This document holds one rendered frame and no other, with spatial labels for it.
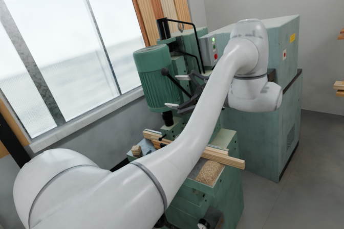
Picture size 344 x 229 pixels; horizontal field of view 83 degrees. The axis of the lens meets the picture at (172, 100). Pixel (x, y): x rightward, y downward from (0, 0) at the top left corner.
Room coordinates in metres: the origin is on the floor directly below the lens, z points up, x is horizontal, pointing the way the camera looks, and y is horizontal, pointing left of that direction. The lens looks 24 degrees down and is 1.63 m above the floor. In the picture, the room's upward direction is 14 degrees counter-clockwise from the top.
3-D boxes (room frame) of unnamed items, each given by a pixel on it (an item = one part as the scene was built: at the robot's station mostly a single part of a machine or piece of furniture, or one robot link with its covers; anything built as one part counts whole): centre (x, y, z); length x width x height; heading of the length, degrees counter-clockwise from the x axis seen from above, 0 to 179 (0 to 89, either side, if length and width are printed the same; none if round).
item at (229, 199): (1.04, -0.03, 0.36); 0.58 x 0.45 x 0.71; 138
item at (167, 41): (1.06, -0.05, 1.54); 0.08 x 0.08 x 0.17; 48
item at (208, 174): (0.71, -0.10, 0.92); 0.14 x 0.09 x 0.04; 138
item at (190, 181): (0.86, 0.10, 0.87); 0.61 x 0.30 x 0.06; 48
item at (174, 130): (0.97, 0.03, 1.03); 0.14 x 0.07 x 0.09; 138
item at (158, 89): (0.95, 0.04, 1.35); 0.18 x 0.18 x 0.31
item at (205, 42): (1.10, -0.27, 1.40); 0.10 x 0.06 x 0.16; 138
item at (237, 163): (0.88, -0.04, 0.92); 0.60 x 0.02 x 0.04; 48
